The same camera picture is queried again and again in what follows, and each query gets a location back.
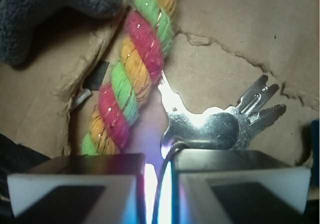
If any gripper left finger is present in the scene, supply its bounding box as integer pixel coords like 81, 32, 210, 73
7, 153, 146, 224

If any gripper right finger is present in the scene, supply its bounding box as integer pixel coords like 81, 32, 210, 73
171, 149, 311, 224

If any silver key bunch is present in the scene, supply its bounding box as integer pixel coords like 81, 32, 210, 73
152, 70, 287, 224

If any grey plush toy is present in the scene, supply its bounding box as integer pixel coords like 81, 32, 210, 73
0, 0, 123, 66

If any multicolour twisted rope toy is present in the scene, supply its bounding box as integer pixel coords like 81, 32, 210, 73
81, 0, 179, 155

